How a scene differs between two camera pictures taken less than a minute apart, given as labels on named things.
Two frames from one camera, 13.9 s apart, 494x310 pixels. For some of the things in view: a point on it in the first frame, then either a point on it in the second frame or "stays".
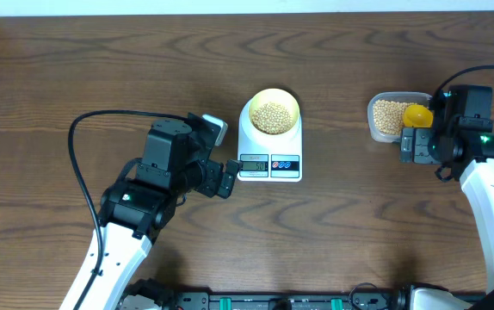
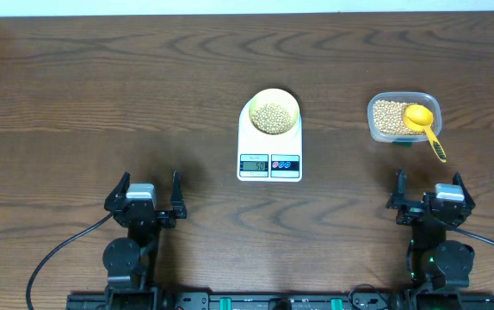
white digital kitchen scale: [266, 160] stays
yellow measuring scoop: [417, 115] stays
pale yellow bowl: [274, 111] stays
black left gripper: [208, 185] to [166, 220]
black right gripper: [420, 153] to [410, 212]
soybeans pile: [388, 116] stays
